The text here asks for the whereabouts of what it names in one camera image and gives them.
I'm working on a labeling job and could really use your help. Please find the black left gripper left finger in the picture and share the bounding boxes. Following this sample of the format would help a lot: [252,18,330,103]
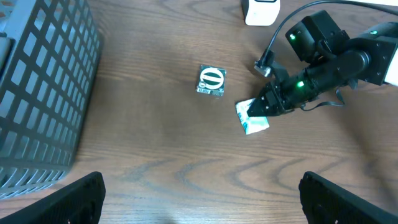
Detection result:
[1,171,106,224]

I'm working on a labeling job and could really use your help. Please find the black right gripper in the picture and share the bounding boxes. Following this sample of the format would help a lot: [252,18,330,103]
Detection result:
[247,62,320,117]

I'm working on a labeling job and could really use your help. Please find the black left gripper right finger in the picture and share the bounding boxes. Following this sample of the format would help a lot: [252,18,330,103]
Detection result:
[298,171,397,224]

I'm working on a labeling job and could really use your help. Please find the small teal candy box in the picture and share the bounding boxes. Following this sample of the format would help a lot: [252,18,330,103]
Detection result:
[235,98,270,135]

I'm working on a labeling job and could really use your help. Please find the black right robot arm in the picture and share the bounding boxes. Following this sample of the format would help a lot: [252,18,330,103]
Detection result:
[248,11,397,117]

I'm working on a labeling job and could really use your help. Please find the white barcode scanner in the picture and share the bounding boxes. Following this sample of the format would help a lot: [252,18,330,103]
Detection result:
[241,0,280,26]

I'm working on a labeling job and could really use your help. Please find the dark grey plastic basket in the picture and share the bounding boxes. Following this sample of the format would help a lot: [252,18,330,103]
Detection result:
[1,0,103,199]

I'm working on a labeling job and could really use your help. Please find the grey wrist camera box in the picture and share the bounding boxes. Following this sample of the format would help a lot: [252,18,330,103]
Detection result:
[254,61,272,78]

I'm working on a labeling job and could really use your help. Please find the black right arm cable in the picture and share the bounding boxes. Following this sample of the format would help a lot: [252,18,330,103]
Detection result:
[257,0,398,66]

